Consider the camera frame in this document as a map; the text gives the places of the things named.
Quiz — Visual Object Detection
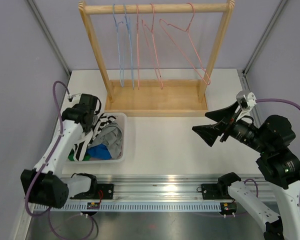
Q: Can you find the pink hanger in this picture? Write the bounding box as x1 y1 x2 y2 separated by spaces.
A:
141 3 164 90
159 2 211 85
136 4 140 90

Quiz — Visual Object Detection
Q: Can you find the wooden clothes rack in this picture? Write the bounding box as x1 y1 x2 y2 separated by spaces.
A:
78 0 235 117

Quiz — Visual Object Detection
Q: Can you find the green tank top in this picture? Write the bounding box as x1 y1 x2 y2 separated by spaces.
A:
68 153 91 162

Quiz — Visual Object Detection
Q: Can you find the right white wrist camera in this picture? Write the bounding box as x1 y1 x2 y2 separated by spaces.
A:
234 90 257 121

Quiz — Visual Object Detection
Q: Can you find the mauve tank top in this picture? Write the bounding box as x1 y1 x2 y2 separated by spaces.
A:
114 148 124 160

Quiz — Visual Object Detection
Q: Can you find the blue tank top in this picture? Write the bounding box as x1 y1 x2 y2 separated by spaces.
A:
86 144 112 160

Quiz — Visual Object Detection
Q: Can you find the grey tank top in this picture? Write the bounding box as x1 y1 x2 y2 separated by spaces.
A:
89 122 124 159

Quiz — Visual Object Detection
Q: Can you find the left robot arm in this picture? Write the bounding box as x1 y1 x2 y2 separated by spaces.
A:
20 93 98 209

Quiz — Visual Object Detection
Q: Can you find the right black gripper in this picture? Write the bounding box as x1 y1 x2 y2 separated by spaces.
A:
193 99 271 154

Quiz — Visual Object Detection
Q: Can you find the white slotted cable duct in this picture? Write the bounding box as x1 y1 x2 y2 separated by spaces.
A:
49 201 222 212

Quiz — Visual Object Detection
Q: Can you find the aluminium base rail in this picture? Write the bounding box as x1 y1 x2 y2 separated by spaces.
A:
59 174 276 203

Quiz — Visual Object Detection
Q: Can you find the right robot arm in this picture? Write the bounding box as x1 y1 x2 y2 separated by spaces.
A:
192 103 300 240

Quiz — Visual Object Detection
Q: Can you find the light blue wire hanger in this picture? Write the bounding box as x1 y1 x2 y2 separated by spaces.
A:
112 4 125 87

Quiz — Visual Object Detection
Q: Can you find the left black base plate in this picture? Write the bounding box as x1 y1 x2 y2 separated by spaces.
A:
70 183 115 200

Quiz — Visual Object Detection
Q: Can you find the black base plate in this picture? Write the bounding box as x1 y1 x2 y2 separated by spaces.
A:
70 183 115 200
196 183 234 201

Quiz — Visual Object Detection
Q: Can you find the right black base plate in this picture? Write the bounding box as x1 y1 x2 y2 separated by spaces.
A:
196 183 234 201

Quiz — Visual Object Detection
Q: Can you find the white plastic basket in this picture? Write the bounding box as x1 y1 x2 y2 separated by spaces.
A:
67 112 128 164

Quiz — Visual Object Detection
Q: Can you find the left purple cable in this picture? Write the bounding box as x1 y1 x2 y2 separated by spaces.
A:
24 80 73 218

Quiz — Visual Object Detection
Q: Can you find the black white striped tank top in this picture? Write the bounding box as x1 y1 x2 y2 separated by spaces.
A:
70 99 117 160

